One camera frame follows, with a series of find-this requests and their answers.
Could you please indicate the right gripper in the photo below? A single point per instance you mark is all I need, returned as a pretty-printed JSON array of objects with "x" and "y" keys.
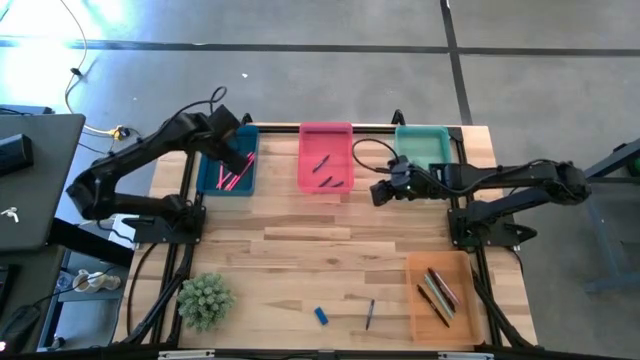
[{"x": 410, "y": 177}]

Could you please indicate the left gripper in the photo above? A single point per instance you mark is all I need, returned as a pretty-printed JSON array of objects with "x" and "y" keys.
[{"x": 222, "y": 127}]

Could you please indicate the dark blue-purple crayon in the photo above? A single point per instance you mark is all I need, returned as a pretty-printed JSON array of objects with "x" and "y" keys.
[
  {"x": 338, "y": 184},
  {"x": 370, "y": 314},
  {"x": 320, "y": 163},
  {"x": 325, "y": 181}
]

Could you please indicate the black pen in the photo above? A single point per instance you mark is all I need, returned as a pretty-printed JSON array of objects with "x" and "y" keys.
[
  {"x": 442, "y": 290},
  {"x": 433, "y": 306}
]

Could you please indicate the pink pen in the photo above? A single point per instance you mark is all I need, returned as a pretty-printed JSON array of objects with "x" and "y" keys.
[{"x": 448, "y": 288}]

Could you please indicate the teal pen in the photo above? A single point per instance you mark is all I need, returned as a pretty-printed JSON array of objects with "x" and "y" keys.
[{"x": 438, "y": 296}]

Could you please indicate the blue eraser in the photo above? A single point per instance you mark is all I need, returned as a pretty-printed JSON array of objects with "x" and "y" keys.
[{"x": 321, "y": 315}]

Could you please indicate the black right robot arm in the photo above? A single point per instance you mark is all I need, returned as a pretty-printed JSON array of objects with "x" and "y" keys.
[{"x": 500, "y": 175}]

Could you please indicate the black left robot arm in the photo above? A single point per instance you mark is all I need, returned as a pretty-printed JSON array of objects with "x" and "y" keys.
[{"x": 150, "y": 145}]

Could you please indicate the dark blue plastic bin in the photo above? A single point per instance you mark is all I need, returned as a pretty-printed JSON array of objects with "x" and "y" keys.
[{"x": 207, "y": 175}]

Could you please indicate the teal translucent plastic bin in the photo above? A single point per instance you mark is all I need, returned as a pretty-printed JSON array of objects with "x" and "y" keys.
[{"x": 422, "y": 145}]

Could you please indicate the pink translucent plastic bin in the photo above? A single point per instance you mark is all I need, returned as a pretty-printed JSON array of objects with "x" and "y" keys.
[{"x": 325, "y": 145}]

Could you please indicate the yellow power plug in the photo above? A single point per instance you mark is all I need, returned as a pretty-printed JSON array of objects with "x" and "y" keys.
[{"x": 118, "y": 133}]

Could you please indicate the white flat box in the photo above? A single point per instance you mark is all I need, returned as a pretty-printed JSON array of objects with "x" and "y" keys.
[{"x": 120, "y": 239}]

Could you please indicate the green potted plant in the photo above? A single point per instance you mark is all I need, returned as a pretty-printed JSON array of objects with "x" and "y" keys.
[{"x": 205, "y": 301}]

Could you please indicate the orange translucent plastic bin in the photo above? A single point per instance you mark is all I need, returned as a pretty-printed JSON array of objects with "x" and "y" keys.
[{"x": 460, "y": 330}]

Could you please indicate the dark grey side desk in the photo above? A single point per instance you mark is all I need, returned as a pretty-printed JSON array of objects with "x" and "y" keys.
[{"x": 45, "y": 150}]

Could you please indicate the black box device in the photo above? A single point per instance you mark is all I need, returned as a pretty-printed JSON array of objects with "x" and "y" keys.
[{"x": 15, "y": 154}]

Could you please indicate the blue-grey metal stand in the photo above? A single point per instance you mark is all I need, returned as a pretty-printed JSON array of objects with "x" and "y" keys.
[{"x": 600, "y": 240}]

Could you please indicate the small white object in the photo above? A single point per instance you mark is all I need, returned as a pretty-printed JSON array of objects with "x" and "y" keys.
[{"x": 11, "y": 214}]

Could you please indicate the black rounded device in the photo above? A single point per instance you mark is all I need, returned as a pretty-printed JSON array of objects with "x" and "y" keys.
[{"x": 20, "y": 327}]

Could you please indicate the black metal table frame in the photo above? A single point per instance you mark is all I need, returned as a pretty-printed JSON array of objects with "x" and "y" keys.
[{"x": 280, "y": 129}]

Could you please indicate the silver metal bracket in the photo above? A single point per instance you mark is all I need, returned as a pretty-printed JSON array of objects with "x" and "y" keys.
[
  {"x": 465, "y": 356},
  {"x": 185, "y": 354}
]

